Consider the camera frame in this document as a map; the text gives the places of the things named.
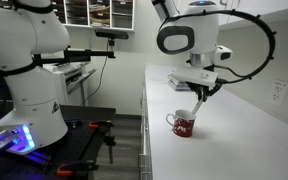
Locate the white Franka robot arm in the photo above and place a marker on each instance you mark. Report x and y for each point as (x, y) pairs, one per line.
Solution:
(20, 40)

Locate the stack of magazines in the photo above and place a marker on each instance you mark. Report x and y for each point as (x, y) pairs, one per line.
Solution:
(177, 85)

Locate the white office printer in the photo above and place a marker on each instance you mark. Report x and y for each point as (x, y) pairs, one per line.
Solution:
(67, 81)

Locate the white paper sorter shelf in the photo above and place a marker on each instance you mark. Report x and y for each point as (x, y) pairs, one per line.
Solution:
(97, 13)

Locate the black camera boom mount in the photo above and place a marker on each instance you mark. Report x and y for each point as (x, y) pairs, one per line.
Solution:
(80, 54)

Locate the red patterned mug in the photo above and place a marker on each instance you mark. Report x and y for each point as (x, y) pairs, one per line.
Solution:
(184, 126)

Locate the Franka gripper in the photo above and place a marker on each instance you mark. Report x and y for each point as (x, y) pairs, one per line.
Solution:
(194, 75)

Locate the black perforated robot table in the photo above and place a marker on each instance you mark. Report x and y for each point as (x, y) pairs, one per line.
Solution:
(84, 133)

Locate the white wall power outlet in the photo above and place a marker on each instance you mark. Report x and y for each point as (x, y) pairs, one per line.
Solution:
(280, 92)

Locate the black bar-shaped camera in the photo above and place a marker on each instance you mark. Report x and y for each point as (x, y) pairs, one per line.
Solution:
(111, 34)

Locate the white base counter cabinet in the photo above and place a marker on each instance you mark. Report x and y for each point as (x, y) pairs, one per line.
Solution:
(145, 126)

